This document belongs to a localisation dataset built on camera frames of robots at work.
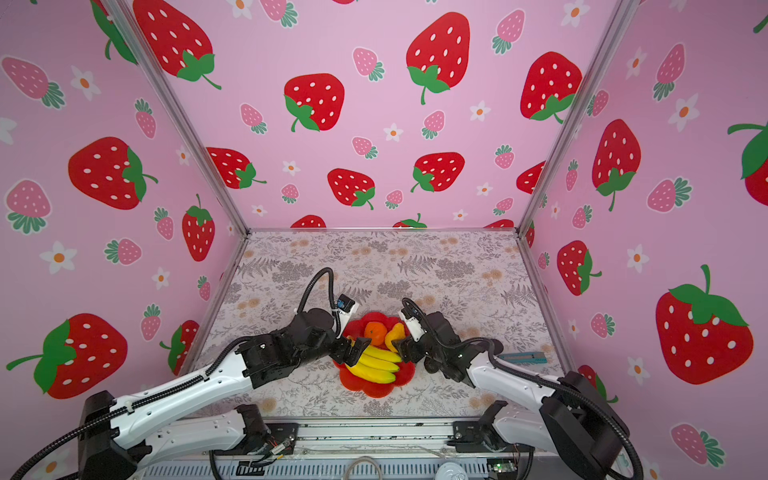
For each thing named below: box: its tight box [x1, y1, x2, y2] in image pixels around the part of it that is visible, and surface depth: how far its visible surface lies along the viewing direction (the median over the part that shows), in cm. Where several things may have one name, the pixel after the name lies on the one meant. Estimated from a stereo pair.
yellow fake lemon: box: [385, 322, 406, 353], surface depth 89 cm
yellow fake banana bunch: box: [346, 345, 403, 384], surface depth 83 cm
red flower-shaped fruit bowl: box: [334, 360, 415, 398], surface depth 83 cm
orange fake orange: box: [364, 321, 387, 346], surface depth 89 cm
